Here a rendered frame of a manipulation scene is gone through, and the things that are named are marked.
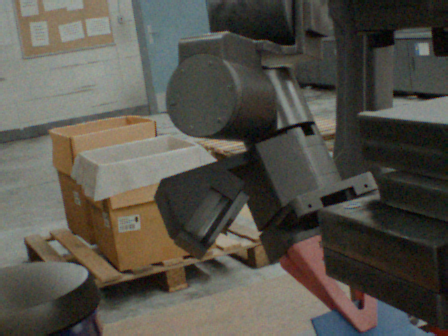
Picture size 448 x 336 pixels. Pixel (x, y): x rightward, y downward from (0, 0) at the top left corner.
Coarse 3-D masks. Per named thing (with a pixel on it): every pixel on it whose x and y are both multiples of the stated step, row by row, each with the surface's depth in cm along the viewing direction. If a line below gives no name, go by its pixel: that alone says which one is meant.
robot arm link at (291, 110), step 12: (264, 72) 64; (276, 72) 65; (288, 72) 65; (276, 84) 64; (288, 84) 65; (276, 96) 64; (288, 96) 64; (300, 96) 65; (276, 108) 64; (288, 108) 64; (300, 108) 64; (276, 120) 63; (288, 120) 63; (300, 120) 64; (312, 120) 65; (264, 132) 63; (276, 132) 64; (252, 144) 64
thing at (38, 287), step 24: (24, 264) 20; (48, 264) 19; (72, 264) 19; (0, 288) 18; (24, 288) 18; (48, 288) 17; (72, 288) 17; (96, 288) 18; (0, 312) 17; (24, 312) 17; (48, 312) 17; (72, 312) 17
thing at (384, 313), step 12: (360, 300) 63; (336, 312) 62; (384, 312) 63; (396, 312) 63; (312, 324) 61; (324, 324) 61; (336, 324) 62; (348, 324) 62; (384, 324) 62; (396, 324) 62; (408, 324) 63
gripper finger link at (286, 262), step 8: (344, 192) 60; (352, 192) 60; (376, 192) 61; (336, 200) 62; (344, 200) 61; (288, 256) 63; (280, 264) 65; (288, 264) 63; (288, 272) 64; (296, 272) 63; (296, 280) 64; (304, 280) 63; (312, 288) 63; (320, 296) 63; (360, 296) 63; (328, 304) 62
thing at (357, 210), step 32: (384, 128) 43; (416, 128) 40; (384, 160) 43; (416, 160) 41; (384, 192) 42; (416, 192) 39; (320, 224) 44; (352, 224) 40; (384, 224) 39; (416, 224) 38; (352, 256) 41; (384, 256) 38; (416, 256) 36; (384, 288) 39; (416, 288) 36
